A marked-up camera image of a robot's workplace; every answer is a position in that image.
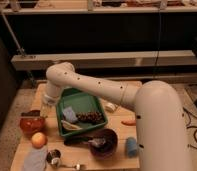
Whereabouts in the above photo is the dark brown eraser block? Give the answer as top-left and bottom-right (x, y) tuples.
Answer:
(21, 110), (40, 117)

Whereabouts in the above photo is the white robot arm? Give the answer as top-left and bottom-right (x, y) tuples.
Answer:
(42, 62), (193, 171)

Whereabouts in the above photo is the red bowl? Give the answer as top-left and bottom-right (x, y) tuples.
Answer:
(19, 116), (45, 134)

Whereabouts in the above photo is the dark brown bowl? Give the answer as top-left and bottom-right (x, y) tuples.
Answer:
(90, 129), (118, 158)

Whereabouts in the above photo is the banana in tray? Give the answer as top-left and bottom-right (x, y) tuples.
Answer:
(61, 120), (82, 131)

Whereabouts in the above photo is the orange apple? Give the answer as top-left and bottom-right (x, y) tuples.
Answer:
(31, 132), (47, 148)

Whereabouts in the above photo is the green plastic tray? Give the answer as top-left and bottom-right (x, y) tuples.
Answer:
(56, 88), (108, 139)

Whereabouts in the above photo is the wooden table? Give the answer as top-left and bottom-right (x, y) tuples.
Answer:
(10, 83), (140, 171)

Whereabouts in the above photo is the black spatula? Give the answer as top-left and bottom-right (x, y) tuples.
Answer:
(63, 134), (103, 147)

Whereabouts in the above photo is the bunch of dark grapes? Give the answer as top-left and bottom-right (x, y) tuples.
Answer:
(76, 112), (103, 124)

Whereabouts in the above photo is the metal measuring spoon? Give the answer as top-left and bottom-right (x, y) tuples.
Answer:
(46, 149), (85, 171)

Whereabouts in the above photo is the grey blue cloth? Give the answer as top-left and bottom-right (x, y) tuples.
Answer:
(21, 146), (47, 171)

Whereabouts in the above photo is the orange carrot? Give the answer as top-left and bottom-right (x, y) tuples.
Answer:
(121, 120), (136, 126)

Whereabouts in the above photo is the blue cup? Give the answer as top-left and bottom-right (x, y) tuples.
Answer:
(125, 137), (138, 157)

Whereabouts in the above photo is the metal shelf rack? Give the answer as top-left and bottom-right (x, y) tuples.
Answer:
(0, 6), (197, 82)

